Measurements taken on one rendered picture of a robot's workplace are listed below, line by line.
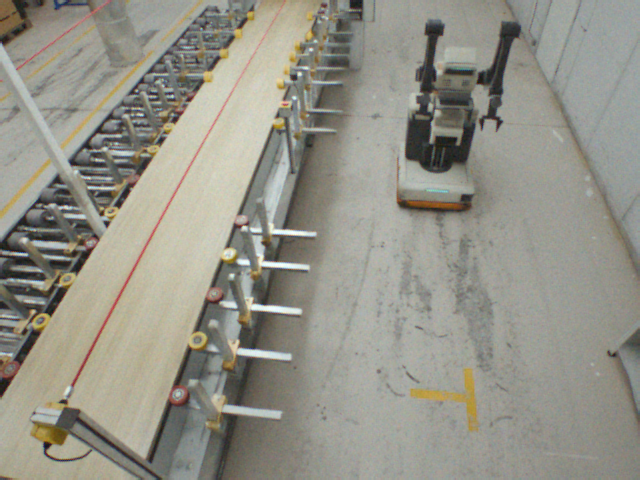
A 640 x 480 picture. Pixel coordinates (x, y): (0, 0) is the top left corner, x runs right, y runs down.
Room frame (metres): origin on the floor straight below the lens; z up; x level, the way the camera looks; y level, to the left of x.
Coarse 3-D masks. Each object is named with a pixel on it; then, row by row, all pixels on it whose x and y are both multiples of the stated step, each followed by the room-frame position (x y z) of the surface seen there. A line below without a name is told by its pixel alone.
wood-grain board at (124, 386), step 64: (320, 0) 5.25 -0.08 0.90; (256, 64) 3.63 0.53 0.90; (192, 128) 2.65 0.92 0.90; (256, 128) 2.59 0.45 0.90; (192, 192) 1.94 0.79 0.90; (128, 256) 1.45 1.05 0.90; (192, 256) 1.43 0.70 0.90; (64, 320) 1.07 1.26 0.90; (128, 320) 1.05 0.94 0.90; (192, 320) 1.04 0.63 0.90; (64, 384) 0.75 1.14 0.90; (128, 384) 0.74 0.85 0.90; (0, 448) 0.49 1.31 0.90; (64, 448) 0.49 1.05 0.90
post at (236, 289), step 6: (234, 276) 1.11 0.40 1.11; (228, 282) 1.10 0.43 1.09; (234, 282) 1.10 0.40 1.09; (234, 288) 1.10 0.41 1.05; (240, 288) 1.12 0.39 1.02; (234, 294) 1.10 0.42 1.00; (240, 294) 1.10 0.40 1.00; (234, 300) 1.10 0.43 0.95; (240, 300) 1.10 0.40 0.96; (240, 306) 1.10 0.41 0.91; (246, 306) 1.12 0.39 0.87; (240, 312) 1.10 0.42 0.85; (246, 312) 1.11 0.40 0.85
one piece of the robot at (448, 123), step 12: (480, 72) 2.65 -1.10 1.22; (444, 84) 2.64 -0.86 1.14; (456, 84) 2.63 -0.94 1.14; (468, 84) 2.62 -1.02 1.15; (444, 120) 2.64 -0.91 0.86; (456, 120) 2.62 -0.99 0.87; (432, 132) 2.62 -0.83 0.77; (444, 132) 2.60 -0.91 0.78; (456, 132) 2.59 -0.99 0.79; (456, 144) 2.60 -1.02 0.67
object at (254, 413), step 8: (192, 400) 0.70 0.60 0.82; (184, 408) 0.67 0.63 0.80; (192, 408) 0.67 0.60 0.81; (200, 408) 0.66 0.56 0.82; (224, 408) 0.66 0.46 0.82; (232, 408) 0.66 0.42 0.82; (240, 408) 0.65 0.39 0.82; (248, 408) 0.65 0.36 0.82; (248, 416) 0.63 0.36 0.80; (256, 416) 0.62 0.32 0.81; (264, 416) 0.62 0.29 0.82; (272, 416) 0.62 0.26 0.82; (280, 416) 0.62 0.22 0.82
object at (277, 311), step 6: (216, 306) 1.17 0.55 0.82; (222, 306) 1.16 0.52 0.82; (228, 306) 1.16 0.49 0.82; (234, 306) 1.16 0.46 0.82; (252, 306) 1.15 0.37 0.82; (258, 306) 1.15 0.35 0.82; (264, 306) 1.15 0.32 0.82; (270, 306) 1.15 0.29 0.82; (252, 312) 1.14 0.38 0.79; (258, 312) 1.13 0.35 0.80; (264, 312) 1.13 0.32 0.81; (270, 312) 1.12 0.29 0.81; (276, 312) 1.12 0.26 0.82; (282, 312) 1.11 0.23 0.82; (288, 312) 1.11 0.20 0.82; (294, 312) 1.11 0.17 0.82; (300, 312) 1.11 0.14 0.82
